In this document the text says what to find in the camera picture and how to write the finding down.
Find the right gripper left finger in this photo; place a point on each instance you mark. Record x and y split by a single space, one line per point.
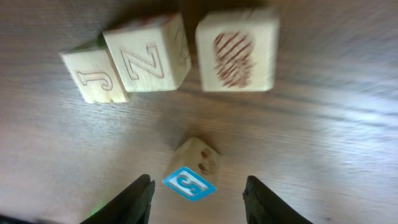
131 206

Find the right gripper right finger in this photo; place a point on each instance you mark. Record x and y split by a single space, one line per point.
263 206

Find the wooden block blue corner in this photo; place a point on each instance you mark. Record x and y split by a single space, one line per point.
193 170

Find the wooden block red side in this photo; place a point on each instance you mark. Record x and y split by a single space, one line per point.
93 70

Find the wooden block green side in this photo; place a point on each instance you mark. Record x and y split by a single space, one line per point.
150 54

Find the plain wooden picture block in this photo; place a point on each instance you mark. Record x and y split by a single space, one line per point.
237 49

